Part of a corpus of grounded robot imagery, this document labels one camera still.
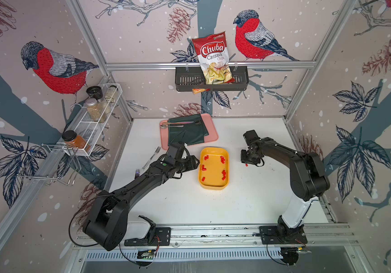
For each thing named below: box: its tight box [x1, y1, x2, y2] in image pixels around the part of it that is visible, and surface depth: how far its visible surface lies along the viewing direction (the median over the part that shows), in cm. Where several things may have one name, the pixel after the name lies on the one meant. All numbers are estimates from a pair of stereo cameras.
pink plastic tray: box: [159, 113, 219, 151], surface depth 117 cm
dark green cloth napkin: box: [167, 113, 210, 147], surface depth 120 cm
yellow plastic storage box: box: [198, 146, 230, 190], surface depth 97 cm
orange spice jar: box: [61, 129, 87, 149], surface depth 62 cm
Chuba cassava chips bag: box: [191, 31, 236, 85], surface depth 86 cm
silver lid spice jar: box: [85, 97, 108, 123], surface depth 74 cm
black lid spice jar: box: [85, 85, 105, 104], surface depth 75 cm
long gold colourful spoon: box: [160, 120, 194, 127], surface depth 121 cm
